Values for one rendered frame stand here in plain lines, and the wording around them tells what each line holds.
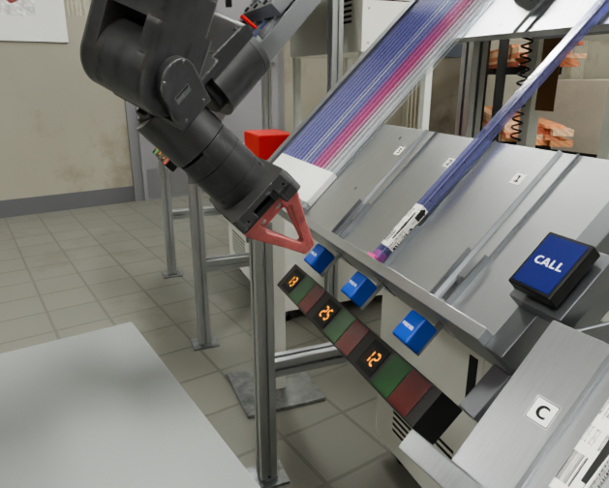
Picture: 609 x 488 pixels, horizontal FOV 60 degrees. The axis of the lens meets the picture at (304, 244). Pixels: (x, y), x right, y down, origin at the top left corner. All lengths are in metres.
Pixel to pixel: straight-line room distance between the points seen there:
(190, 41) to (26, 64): 3.62
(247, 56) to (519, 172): 0.29
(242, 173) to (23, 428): 0.32
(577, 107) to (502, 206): 6.13
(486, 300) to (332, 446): 1.03
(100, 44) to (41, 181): 3.67
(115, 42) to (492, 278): 0.36
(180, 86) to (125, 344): 0.39
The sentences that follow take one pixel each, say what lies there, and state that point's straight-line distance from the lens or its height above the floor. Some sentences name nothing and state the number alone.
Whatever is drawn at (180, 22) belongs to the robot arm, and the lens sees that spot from 0.40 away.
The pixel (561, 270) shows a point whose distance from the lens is 0.41.
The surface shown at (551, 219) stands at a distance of 0.51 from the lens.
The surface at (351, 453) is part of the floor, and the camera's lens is 1.45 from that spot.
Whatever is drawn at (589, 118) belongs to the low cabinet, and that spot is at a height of 0.47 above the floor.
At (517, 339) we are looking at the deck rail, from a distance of 0.43.
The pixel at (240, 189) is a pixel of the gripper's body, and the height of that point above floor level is 0.83.
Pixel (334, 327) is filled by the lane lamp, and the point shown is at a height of 0.65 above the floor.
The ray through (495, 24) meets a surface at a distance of 0.87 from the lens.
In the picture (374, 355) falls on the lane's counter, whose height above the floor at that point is 0.66.
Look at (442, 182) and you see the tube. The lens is 0.60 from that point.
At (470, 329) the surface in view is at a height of 0.73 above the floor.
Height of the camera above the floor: 0.92
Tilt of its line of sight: 18 degrees down
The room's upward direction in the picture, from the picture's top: straight up
